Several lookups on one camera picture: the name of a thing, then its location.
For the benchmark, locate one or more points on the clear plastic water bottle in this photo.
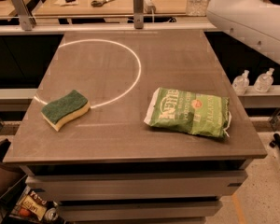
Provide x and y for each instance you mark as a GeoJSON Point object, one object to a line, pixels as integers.
{"type": "Point", "coordinates": [196, 8]}

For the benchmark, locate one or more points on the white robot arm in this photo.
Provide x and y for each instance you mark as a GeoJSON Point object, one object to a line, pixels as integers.
{"type": "Point", "coordinates": [256, 23]}

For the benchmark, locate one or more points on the right sanitizer bottle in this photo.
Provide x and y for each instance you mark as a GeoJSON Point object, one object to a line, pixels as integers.
{"type": "Point", "coordinates": [264, 81]}

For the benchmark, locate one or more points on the green chips bag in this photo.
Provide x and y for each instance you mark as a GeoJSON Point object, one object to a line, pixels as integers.
{"type": "Point", "coordinates": [189, 112]}

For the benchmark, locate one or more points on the green and yellow sponge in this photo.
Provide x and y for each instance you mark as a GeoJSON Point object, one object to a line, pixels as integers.
{"type": "Point", "coordinates": [61, 111]}

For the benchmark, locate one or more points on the scissors on back desk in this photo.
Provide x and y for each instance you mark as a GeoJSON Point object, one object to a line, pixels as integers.
{"type": "Point", "coordinates": [100, 3]}

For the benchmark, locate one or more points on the snack box under table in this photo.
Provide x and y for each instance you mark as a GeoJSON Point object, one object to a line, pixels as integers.
{"type": "Point", "coordinates": [32, 205]}

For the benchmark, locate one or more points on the brown bin at left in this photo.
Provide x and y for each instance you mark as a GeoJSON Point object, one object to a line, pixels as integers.
{"type": "Point", "coordinates": [9, 174]}

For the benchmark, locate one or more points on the middle metal bracket post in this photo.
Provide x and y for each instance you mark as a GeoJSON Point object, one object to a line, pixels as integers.
{"type": "Point", "coordinates": [138, 17]}

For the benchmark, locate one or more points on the metal bracket post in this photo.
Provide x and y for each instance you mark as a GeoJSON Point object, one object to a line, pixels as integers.
{"type": "Point", "coordinates": [138, 17]}
{"type": "Point", "coordinates": [26, 19]}

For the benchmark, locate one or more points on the left metal bracket post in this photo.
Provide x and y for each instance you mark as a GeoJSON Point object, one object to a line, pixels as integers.
{"type": "Point", "coordinates": [26, 19]}

